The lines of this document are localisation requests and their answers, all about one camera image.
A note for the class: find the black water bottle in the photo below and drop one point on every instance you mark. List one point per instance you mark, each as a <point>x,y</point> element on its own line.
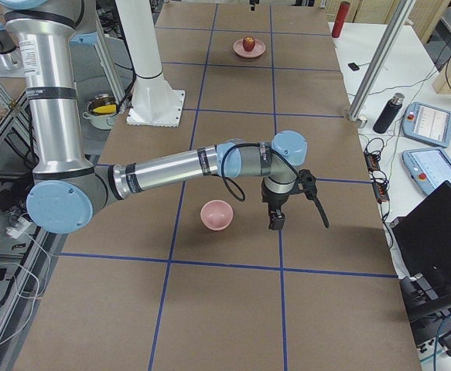
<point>389,113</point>

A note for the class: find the pink bowl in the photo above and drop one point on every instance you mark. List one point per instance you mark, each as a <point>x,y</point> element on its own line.
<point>216,215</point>

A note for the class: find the white power adapter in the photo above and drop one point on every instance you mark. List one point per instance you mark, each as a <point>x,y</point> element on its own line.
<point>18,229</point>

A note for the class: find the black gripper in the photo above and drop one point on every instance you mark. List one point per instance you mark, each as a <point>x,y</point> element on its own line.
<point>273,201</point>

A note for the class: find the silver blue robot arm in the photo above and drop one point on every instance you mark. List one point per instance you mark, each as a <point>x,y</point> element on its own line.
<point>69,190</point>

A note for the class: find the red apple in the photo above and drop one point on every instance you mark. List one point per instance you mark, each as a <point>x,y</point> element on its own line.
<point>248,43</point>

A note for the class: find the upper teach pendant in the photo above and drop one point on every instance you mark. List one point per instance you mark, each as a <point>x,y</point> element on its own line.
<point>427,124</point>

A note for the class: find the white enamel pot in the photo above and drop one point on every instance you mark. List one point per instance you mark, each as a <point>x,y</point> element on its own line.
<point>101,111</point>

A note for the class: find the teach pendant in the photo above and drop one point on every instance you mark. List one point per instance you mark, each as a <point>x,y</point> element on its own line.
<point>427,124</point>
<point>428,167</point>

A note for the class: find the pink plate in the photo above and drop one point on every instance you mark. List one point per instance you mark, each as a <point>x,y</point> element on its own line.
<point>256,52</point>

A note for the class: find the aluminium frame post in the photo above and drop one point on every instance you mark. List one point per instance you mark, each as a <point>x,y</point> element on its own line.
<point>384,47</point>

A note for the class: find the small black box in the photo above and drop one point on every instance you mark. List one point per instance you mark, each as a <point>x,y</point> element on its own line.
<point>353,66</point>

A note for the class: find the black laptop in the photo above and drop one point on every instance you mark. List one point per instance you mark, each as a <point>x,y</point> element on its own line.
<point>424,235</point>

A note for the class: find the black orange cable adapters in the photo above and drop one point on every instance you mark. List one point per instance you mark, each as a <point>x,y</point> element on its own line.
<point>379,180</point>

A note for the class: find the red cylindrical bottle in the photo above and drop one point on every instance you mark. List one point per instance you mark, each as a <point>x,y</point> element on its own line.
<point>340,19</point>

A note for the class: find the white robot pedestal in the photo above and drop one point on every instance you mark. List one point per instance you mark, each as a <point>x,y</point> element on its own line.
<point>154,101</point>

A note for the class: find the lower teach pendant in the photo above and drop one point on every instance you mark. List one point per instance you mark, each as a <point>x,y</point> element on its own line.
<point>428,167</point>

